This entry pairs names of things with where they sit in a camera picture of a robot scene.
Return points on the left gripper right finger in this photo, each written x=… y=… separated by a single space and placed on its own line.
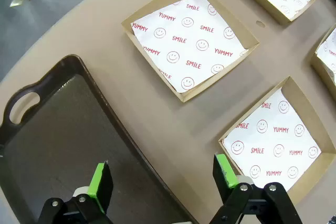
x=225 y=174

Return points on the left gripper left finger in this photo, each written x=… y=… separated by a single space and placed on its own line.
x=101 y=184

